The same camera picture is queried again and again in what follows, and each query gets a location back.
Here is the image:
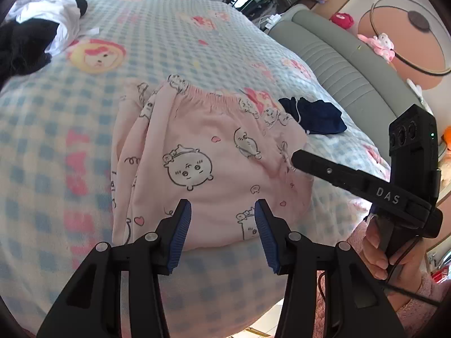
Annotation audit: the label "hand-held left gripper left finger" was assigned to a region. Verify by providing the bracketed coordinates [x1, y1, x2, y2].
[36, 199, 193, 338]

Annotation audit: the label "round pink wall panel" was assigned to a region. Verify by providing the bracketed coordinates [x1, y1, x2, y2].
[357, 0, 451, 90]

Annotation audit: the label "red plush toy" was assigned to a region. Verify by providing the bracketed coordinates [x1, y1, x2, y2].
[331, 12, 355, 29]

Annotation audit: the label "person's right forearm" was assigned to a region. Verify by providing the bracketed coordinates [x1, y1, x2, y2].
[388, 275, 446, 338]

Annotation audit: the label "navy blue shorts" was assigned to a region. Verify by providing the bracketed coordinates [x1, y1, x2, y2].
[278, 96, 348, 136]

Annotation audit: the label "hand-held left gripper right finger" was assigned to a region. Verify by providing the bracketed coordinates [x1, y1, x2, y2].
[254, 199, 406, 338]

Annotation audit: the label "white power strip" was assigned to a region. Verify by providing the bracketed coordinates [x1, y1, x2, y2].
[261, 14, 282, 29]

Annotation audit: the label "black ring wall lamp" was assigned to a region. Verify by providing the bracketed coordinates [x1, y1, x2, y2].
[370, 0, 451, 76]

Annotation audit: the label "blue checkered printed blanket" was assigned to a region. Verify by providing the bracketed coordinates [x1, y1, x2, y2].
[0, 0, 393, 338]

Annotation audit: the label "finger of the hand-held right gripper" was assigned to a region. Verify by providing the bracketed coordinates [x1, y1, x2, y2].
[292, 150, 432, 215]

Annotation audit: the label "pile of black white clothes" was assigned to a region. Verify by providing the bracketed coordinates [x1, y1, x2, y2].
[7, 0, 89, 57]

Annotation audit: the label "pink cartoon print pajama pants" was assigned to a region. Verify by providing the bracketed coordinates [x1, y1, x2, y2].
[112, 74, 314, 252]

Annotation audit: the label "person's right hand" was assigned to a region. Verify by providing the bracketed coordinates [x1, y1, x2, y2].
[363, 217, 423, 283]

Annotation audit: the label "person's pink fleece robe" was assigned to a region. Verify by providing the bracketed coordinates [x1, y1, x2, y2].
[315, 223, 446, 338]

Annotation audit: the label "small black cloth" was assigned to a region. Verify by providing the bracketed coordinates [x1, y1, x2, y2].
[72, 0, 89, 18]

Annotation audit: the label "pink and white plush toy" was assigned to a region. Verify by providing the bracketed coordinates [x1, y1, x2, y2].
[357, 32, 395, 62]

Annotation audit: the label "black cable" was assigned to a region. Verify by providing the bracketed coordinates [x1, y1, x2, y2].
[317, 239, 443, 305]

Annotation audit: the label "grey upholstered headboard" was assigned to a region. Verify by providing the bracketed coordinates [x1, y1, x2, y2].
[268, 9, 428, 138]

